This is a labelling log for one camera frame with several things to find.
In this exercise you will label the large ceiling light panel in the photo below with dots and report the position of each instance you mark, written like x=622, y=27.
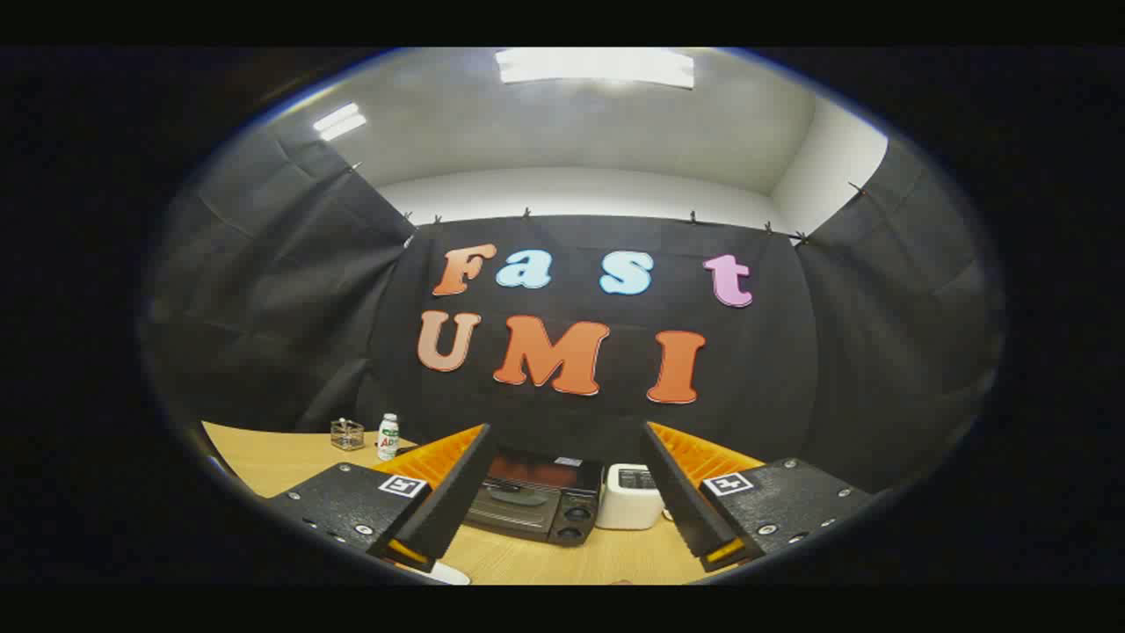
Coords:
x=598, y=68

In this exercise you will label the black toaster oven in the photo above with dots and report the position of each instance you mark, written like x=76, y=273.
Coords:
x=536, y=505

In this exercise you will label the white plate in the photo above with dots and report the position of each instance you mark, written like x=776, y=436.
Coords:
x=450, y=576

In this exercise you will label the white bread toaster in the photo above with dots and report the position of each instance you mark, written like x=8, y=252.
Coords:
x=628, y=505

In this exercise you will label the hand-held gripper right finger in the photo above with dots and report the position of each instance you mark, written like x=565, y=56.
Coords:
x=681, y=497

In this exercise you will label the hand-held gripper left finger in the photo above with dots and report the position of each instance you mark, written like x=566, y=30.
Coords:
x=453, y=501

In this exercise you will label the clear square utensil holder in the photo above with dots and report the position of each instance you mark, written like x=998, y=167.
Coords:
x=347, y=435

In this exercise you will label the white bottle green label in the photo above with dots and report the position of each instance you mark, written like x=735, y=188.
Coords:
x=388, y=437

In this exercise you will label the small ceiling light panel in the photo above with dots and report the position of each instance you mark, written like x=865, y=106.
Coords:
x=339, y=121

